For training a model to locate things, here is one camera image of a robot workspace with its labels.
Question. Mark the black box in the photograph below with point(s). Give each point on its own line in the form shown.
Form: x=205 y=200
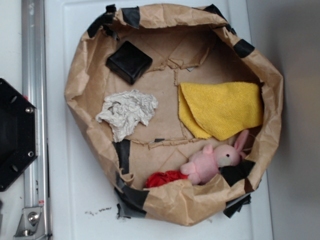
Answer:
x=129 y=62

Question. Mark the brown paper bag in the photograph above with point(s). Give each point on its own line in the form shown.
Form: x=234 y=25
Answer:
x=187 y=45

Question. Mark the crumpled white paper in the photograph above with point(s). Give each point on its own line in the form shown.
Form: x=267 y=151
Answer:
x=123 y=111

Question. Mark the yellow cloth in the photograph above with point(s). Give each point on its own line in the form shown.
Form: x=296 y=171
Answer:
x=219 y=110

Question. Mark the red cloth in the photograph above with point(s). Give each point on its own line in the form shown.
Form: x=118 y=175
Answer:
x=158 y=179

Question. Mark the pink plush bunny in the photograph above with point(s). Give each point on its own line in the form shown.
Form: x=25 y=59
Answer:
x=203 y=165

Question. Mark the aluminium rail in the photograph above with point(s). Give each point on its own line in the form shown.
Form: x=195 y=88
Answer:
x=36 y=176

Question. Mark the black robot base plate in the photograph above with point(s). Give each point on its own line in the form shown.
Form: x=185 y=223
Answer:
x=17 y=134

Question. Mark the metal corner bracket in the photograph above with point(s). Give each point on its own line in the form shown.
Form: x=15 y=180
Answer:
x=31 y=225

